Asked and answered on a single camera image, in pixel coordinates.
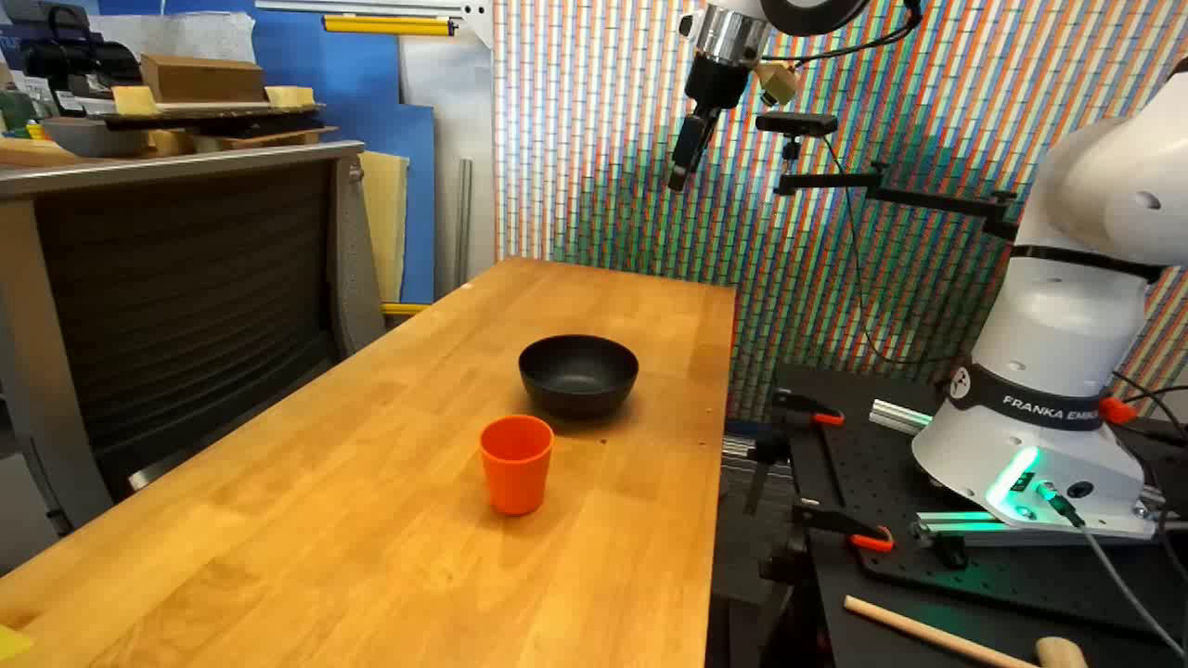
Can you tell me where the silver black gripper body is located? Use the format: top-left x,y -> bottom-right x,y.
686,0 -> 765,120

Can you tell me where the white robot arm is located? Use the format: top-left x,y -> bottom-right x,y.
909,62 -> 1188,538

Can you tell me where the black bowl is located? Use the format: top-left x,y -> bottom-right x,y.
518,335 -> 639,418

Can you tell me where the orange plastic cup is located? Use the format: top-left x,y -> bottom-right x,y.
479,415 -> 555,516

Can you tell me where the orange black clamp upper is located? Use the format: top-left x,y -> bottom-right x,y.
773,389 -> 848,432

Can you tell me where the orange black clamp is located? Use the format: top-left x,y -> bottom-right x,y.
796,500 -> 895,552
773,389 -> 848,432

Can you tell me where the yellow level bar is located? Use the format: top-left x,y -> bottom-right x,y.
325,16 -> 452,38

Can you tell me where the orange black clamp lower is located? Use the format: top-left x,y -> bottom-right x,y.
796,500 -> 895,552

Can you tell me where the wooden box on cabinet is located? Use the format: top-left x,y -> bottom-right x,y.
143,55 -> 264,104

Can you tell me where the grey mesh cabinet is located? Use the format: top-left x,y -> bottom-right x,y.
0,140 -> 382,528

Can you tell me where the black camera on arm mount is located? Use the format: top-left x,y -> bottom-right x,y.
758,110 -> 1018,241

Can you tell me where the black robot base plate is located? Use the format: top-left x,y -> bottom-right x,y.
773,363 -> 1188,668

